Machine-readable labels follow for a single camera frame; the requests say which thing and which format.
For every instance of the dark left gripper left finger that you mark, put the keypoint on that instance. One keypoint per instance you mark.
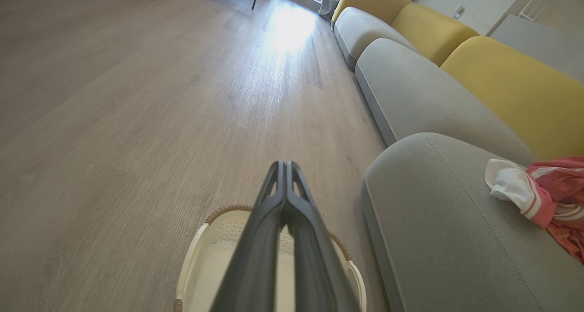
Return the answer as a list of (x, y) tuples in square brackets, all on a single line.
[(255, 252)]

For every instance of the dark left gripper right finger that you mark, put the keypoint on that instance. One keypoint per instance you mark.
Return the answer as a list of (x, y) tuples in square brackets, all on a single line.
[(315, 257)]

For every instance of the red and white jersey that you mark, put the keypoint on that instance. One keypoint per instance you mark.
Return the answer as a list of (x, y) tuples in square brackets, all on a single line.
[(556, 198)]

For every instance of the cream plastic laundry basket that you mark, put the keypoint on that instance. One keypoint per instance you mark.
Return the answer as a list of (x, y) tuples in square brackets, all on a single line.
[(205, 266)]

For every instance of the grey sofa seat cushion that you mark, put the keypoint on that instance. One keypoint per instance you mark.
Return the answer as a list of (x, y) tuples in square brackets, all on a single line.
[(456, 239), (365, 29), (424, 93)]

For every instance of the grey cabinet panel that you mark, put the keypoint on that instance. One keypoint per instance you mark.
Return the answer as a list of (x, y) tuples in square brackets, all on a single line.
[(543, 45)]

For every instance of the white wall socket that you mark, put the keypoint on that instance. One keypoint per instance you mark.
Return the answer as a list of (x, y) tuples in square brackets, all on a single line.
[(459, 11)]

